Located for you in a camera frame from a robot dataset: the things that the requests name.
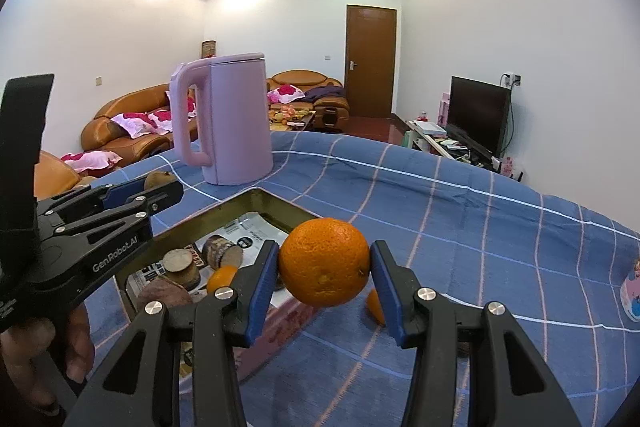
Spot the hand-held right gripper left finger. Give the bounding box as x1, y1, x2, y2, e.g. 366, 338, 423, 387
62, 239, 282, 427

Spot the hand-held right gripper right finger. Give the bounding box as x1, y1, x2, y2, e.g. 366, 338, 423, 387
369, 239, 583, 427

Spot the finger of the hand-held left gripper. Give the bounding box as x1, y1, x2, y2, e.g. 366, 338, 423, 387
52, 181, 185, 254
36, 178, 162, 234

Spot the pink tin box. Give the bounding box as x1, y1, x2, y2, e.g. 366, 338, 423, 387
114, 187, 331, 383

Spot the medium orange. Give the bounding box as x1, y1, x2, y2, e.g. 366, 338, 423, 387
206, 265, 241, 295

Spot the wood log slice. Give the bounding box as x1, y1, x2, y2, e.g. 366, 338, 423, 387
162, 248, 202, 290
201, 234, 245, 270

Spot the large orange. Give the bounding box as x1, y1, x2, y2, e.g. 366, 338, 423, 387
278, 217, 372, 308

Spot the person's left hand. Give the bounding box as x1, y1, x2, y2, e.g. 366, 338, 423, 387
0, 294, 97, 408

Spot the small orange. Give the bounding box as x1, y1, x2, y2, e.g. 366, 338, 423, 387
366, 288, 387, 327

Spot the pink floral pillow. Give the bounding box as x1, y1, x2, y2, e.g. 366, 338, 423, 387
267, 84, 306, 105
111, 111, 157, 138
61, 151, 122, 174

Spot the long brown leather sofa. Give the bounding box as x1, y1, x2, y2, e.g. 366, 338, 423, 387
81, 83, 201, 165

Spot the brown leather armchair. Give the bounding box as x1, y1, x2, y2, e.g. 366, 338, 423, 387
34, 150, 101, 200

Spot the pink electric kettle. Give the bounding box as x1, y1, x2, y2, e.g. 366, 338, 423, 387
169, 52, 274, 186

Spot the blue checked blanket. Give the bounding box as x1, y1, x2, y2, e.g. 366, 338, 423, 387
75, 131, 640, 427

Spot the television stand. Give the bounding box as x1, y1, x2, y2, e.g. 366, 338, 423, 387
406, 119, 523, 182

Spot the short brown leather sofa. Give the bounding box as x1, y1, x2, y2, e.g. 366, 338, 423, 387
266, 69, 351, 130

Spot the purple cloth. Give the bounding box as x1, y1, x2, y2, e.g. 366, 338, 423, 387
302, 86, 347, 104

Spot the black television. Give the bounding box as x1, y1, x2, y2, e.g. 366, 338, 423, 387
446, 76, 512, 158

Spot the brown wooden door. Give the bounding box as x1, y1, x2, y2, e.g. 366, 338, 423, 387
346, 5, 398, 118

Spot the pink cartoon cup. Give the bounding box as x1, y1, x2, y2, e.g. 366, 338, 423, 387
620, 257, 640, 323

